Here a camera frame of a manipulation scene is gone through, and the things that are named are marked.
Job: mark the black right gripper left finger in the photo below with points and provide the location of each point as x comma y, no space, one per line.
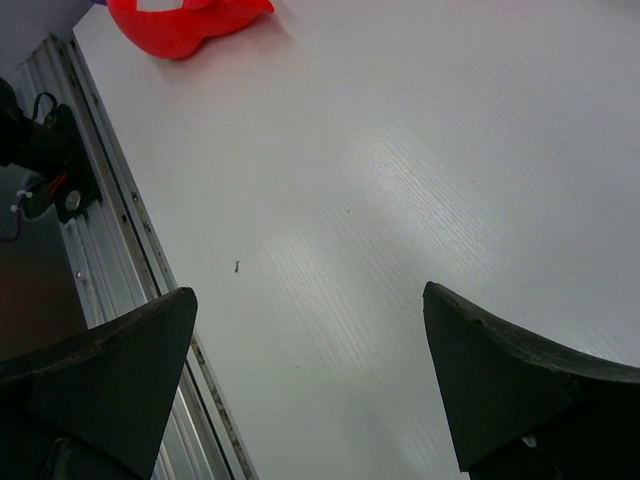
96,405

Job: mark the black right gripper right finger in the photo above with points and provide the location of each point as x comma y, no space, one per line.
521,406

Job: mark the red fish plush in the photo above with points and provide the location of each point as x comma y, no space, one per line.
174,30

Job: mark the aluminium mounting rail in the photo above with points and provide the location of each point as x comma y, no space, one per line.
119,264

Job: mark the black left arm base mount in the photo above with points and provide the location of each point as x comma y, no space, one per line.
48,143

